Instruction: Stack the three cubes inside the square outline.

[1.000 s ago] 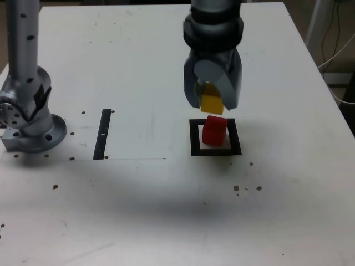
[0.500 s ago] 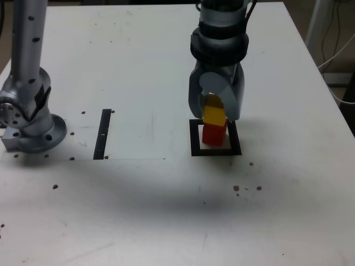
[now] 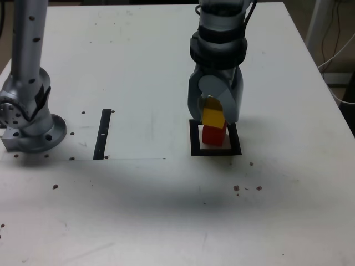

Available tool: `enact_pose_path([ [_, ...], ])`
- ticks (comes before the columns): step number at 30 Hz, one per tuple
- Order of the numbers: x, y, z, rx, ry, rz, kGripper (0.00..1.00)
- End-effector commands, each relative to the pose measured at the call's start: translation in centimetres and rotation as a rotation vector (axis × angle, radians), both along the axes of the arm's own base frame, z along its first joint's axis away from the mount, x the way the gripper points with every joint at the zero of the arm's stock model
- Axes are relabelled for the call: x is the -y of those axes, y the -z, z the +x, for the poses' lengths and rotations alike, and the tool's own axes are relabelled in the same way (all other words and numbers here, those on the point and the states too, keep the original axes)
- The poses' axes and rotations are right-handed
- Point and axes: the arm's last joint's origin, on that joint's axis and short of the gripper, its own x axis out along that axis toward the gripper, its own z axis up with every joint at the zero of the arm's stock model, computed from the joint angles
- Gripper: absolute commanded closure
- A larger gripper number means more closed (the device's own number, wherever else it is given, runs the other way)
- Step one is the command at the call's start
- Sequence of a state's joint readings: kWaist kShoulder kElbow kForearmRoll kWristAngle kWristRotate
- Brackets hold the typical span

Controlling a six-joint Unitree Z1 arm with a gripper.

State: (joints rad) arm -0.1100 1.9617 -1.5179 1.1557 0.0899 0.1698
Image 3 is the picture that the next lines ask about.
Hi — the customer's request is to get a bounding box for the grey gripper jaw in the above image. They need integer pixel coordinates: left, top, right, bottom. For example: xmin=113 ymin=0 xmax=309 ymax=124
xmin=197 ymin=67 xmax=245 ymax=125
xmin=187 ymin=68 xmax=205 ymax=122

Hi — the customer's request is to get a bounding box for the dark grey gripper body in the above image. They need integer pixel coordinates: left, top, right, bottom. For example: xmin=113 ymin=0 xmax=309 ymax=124
xmin=194 ymin=64 xmax=238 ymax=88

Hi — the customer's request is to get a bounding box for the yellow cube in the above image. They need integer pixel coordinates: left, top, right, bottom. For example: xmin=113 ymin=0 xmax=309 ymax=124
xmin=201 ymin=96 xmax=226 ymax=130

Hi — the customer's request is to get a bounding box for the red cube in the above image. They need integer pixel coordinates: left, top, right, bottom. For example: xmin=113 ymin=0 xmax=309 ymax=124
xmin=201 ymin=123 xmax=229 ymax=146

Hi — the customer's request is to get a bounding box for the black tape square outline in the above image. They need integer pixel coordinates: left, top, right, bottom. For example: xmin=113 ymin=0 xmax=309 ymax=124
xmin=189 ymin=118 xmax=243 ymax=157

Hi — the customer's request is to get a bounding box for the black tape strip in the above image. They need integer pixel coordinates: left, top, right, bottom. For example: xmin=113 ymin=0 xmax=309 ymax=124
xmin=93 ymin=108 xmax=112 ymax=161

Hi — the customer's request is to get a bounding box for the dark flat background box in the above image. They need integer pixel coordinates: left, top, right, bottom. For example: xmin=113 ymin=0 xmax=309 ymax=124
xmin=322 ymin=72 xmax=355 ymax=85

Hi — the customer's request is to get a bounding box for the white background cable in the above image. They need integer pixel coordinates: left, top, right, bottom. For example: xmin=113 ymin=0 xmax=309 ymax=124
xmin=328 ymin=84 xmax=355 ymax=105
xmin=317 ymin=35 xmax=355 ymax=70

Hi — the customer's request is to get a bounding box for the white metal frame leg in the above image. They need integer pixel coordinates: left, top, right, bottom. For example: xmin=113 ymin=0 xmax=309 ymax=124
xmin=304 ymin=0 xmax=338 ymax=47

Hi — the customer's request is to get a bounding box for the thin black background cable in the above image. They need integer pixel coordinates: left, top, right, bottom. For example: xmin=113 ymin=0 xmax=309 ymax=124
xmin=321 ymin=0 xmax=343 ymax=66

